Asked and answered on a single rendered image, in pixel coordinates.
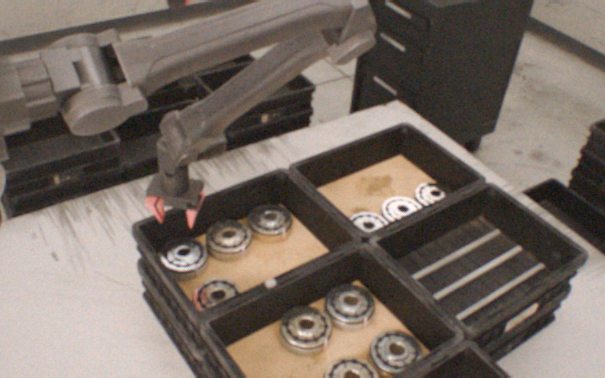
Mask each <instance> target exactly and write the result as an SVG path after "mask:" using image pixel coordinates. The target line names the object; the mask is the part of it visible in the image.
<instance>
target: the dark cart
mask: <svg viewBox="0 0 605 378"><path fill-rule="evenodd" d="M534 1H535V0H368V2H369V4H370V6H371V9H372V12H373V16H374V19H375V22H376V25H377V26H375V27H376V32H375V33H374V34H373V37H374V39H375V41H376V42H375V44H374V45H373V46H372V47H371V48H369V49H368V50H366V51H365V52H364V53H362V54H361V55H359V56H358V57H357V60H356V68H355V75H354V83H353V90H352V97H351V106H350V113H349V115H350V114H354V113H357V112H360V111H364V110H367V109H370V108H374V107H378V106H381V105H384V104H387V103H391V102H394V101H397V100H398V101H400V102H401V103H403V104H405V105H406V106H408V107H409V108H410V109H412V110H413V111H414V112H416V113H417V114H418V115H420V116H421V117H422V118H424V119H425V120H426V121H428V123H429V124H431V125H432V126H433V127H436V128H437V129H438V130H440V131H441V132H442V133H444V134H445V135H446V136H448V137H449V138H450V139H452V140H453V141H454V142H456V143H457V144H458V145H460V144H463V143H465V145H464V148H465V150H466V151H467V152H469V153H473V152H475V151H476V150H477V149H478V147H479V146H480V144H481V142H482V137H483V136H485V135H488V134H491V133H494V132H495V128H496V125H497V122H498V119H499V116H500V113H501V110H502V106H503V102H504V99H505V96H506V93H507V90H508V87H509V84H510V81H511V77H512V74H513V71H514V68H515V67H514V65H515V62H516V59H517V56H518V51H519V48H520V45H521V42H522V39H523V36H524V33H525V30H526V26H527V23H528V20H529V17H530V14H531V11H532V8H533V5H534Z"/></svg>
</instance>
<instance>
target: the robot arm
mask: <svg viewBox="0 0 605 378"><path fill-rule="evenodd" d="M375 26H377V25H376V22H375V19H374V16H373V12H372V9H371V6H370V4H369V2H368V0H261V1H258V2H255V3H251V4H248V5H245V6H242V7H239V8H237V9H234V10H231V12H228V13H225V14H222V15H218V16H215V17H212V18H209V19H206V20H203V21H200V22H197V23H194V24H191V25H189V26H186V27H182V28H179V29H176V30H173V31H170V32H167V33H164V34H160V35H158V36H157V37H152V38H148V39H141V40H133V41H130V40H126V41H123V42H122V41H121V38H120V36H119V34H118V32H117V31H116V30H115V29H111V30H108V31H105V32H102V33H99V34H96V35H94V34H89V33H80V34H75V35H74V36H69V37H66V38H64V39H61V40H59V41H57V42H55V43H54V44H52V45H51V46H50V47H49V48H48V49H47V50H46V51H41V52H39V53H40V58H38V57H37V58H32V59H27V60H25V61H22V62H17V63H12V62H11V61H10V59H9V58H8V56H4V57H0V161H2V160H6V159H9V155H8V152H7V148H6V145H5V142H4V138H3V136H7V135H11V134H15V133H19V132H23V131H27V130H30V129H29V128H30V123H31V121H35V120H40V119H44V118H48V117H52V116H56V115H57V111H56V110H59V111H61V112H62V113H63V116H64V118H65V121H66V123H67V124H68V125H69V127H70V130H71V131H72V132H73V133H74V134H77V135H90V134H96V133H100V132H103V131H106V130H109V129H111V128H113V127H115V126H117V125H119V124H120V123H123V122H124V121H126V120H127V119H128V118H129V117H131V116H133V115H136V113H139V112H142V111H144V110H146V109H147V107H148V103H147V101H146V98H145V97H148V96H149V95H150V94H151V93H153V92H154V91H156V90H158V89H159V88H161V87H164V86H166V85H168V83H170V82H172V81H174V80H176V79H179V78H181V77H184V76H187V75H190V74H192V73H195V72H199V71H202V70H205V69H207V68H210V67H213V66H216V65H218V64H221V63H224V62H227V61H231V59H233V58H236V57H239V56H242V55H245V54H247V53H250V52H253V51H256V50H259V49H262V48H265V47H268V46H271V45H273V44H276V43H278V44H276V45H275V46H274V47H273V48H271V49H270V50H269V51H267V52H266V53H265V54H263V55H262V56H261V57H259V58H257V59H256V60H255V61H253V62H252V64H251V65H249V66H248V67H247V68H245V69H244V70H243V71H242V72H240V73H239V74H238V75H236V76H235V77H234V78H231V79H230V80H229V81H228V82H226V83H225V84H224V85H222V86H221V87H220V88H218V89H217V90H216V91H215V92H213V94H212V95H211V96H209V97H208V98H206V99H205V100H202V101H200V102H198V103H196V104H194V105H191V106H188V107H187V108H185V109H184V110H183V111H179V110H176V111H172V112H168V113H167V114H165V115H164V116H163V118H162V122H161V124H160V126H159V128H160V130H161V133H162V135H163V137H162V138H160V139H159V140H158V142H157V149H158V164H159V173H155V174H154V176H153V178H152V179H151V182H150V184H149V186H148V188H147V190H146V197H147V199H146V201H145V205H146V206H147V207H148V208H149V209H150V210H151V212H152V213H153V214H154V215H155V216H156V217H157V219H158V220H159V222H160V223H162V222H163V220H164V206H169V207H175V208H182V209H187V215H188V220H189V225H190V228H192V226H193V224H194V221H195V217H196V215H197V213H198V209H199V207H200V205H201V202H202V200H203V198H204V195H205V191H204V190H203V188H204V181H203V180H200V179H194V178H189V164H191V163H194V162H199V161H202V160H206V159H210V158H213V157H217V156H220V155H221V154H223V153H225V151H226V142H227V140H226V138H225V136H224V134H223V131H224V130H225V129H226V128H227V127H228V125H229V124H230V123H231V122H232V121H233V120H235V119H237V118H238V117H240V116H241V115H243V114H244V113H245V112H247V111H248V110H250V109H251V108H252V107H254V106H255V105H257V104H258V103H259V102H261V101H262V100H265V98H266V97H267V96H269V95H270V94H272V93H273V92H274V91H276V90H277V89H279V88H280V87H281V86H283V85H284V84H286V83H287V82H288V81H291V80H292V79H294V78H295V77H296V76H298V75H299V74H301V73H302V72H303V71H305V70H306V69H308V68H309V67H311V65H312V64H314V63H315V62H317V61H320V60H321V59H323V58H325V57H327V56H330V58H331V60H332V62H333V63H334V64H335V66H345V64H346V65H348V63H349V62H350V61H352V60H353V59H355V58H356V57H358V56H359V55H361V54H362V53H364V52H365V51H366V50H368V49H369V48H371V47H372V46H373V45H374V44H375V42H376V41H375V39H374V37H373V34H374V33H375V32H376V27H375ZM115 56H117V58H118V60H119V62H120V64H121V67H122V70H123V73H124V75H125V77H126V80H127V82H126V83H123V84H120V82H119V80H118V78H117V75H116V73H115V70H114V68H113V66H112V62H111V60H110V58H112V57H115ZM158 203H159V208H160V212H159V208H158V206H157V204H158Z"/></svg>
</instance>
